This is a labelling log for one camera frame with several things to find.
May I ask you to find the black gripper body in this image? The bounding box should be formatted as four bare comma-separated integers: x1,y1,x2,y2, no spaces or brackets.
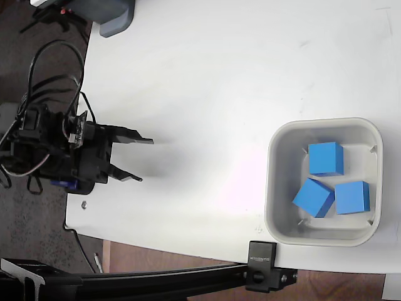
76,121,115,185

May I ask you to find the blue cube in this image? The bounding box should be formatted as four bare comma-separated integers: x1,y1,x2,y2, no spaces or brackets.
334,180,372,216
292,177,336,219
308,141,345,177

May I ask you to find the black six-joint robot arm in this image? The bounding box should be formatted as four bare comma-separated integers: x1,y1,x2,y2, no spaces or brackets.
0,93,96,194

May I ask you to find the white square bin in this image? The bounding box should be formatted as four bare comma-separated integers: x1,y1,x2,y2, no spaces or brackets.
264,117,385,248

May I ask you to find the blue servo motor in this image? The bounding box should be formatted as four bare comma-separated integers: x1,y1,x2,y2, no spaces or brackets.
49,179,80,193

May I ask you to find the small white stick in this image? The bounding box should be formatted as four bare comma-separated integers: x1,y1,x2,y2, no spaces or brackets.
93,253,104,275

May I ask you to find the grey device at top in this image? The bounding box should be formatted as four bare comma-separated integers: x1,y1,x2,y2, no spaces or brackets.
67,0,137,39

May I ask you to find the black tripod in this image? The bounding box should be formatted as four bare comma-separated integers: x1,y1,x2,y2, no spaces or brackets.
19,0,89,34

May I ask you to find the black table clamp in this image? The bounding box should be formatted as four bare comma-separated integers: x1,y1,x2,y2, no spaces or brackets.
244,240,298,294

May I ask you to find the white paper sheet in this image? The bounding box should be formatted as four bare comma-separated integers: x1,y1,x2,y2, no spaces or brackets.
381,273,401,301

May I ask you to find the gripper camera circuit board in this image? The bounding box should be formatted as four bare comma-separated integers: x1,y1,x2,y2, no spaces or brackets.
62,110,89,149

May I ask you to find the thin black floor cable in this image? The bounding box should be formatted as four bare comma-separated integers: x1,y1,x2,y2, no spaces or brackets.
63,223,96,274

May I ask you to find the black looped cable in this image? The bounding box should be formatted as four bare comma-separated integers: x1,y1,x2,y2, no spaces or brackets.
26,39,86,126

